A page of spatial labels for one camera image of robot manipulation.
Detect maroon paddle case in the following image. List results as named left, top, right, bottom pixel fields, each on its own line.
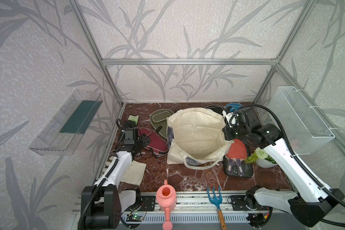
left=138, top=127, right=169, bottom=157

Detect olive green paddle case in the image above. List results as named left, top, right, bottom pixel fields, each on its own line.
left=149, top=109, right=174, bottom=139

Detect clear case red paddles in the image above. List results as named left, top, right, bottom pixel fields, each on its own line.
left=223, top=139, right=254, bottom=178

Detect beige canvas tote bag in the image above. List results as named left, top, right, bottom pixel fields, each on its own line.
left=167, top=107, right=233, bottom=170

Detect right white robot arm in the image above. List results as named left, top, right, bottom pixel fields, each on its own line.
left=222, top=104, right=345, bottom=228

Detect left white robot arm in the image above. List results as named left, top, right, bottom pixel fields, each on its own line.
left=77, top=119, right=150, bottom=230

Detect black and green work glove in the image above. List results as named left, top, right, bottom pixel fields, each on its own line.
left=124, top=115, right=139, bottom=128

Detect potted flower plant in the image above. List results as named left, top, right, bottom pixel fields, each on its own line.
left=244, top=148, right=277, bottom=168

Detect beige gardening glove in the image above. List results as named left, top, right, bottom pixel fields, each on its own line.
left=105, top=155, right=147, bottom=186

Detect pink watering can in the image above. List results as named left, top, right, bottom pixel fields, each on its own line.
left=156, top=180, right=177, bottom=230

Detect clear plastic shelf tray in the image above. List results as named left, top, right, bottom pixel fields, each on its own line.
left=29, top=90, right=103, bottom=156

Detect blue hand rake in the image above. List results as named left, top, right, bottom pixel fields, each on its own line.
left=207, top=187, right=227, bottom=230

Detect white wire basket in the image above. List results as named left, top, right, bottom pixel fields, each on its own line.
left=267, top=86, right=335, bottom=155

